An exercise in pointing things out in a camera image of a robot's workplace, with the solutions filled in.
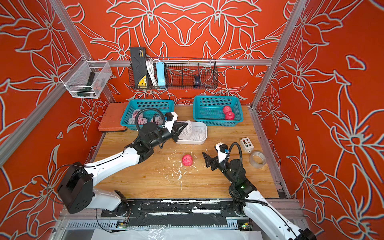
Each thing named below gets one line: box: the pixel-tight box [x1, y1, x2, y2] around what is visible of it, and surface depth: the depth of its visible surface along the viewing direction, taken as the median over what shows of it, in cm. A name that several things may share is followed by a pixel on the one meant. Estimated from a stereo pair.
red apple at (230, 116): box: [225, 111, 236, 121], surface depth 107 cm
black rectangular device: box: [130, 47, 149, 89], surface depth 89 cm
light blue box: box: [156, 62, 166, 86], surface depth 92 cm
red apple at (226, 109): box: [223, 106, 232, 115], surface depth 112 cm
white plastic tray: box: [175, 121, 208, 145], surface depth 97 cm
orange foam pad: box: [98, 102, 128, 132], surface depth 108 cm
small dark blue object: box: [195, 76, 200, 86], surface depth 92 cm
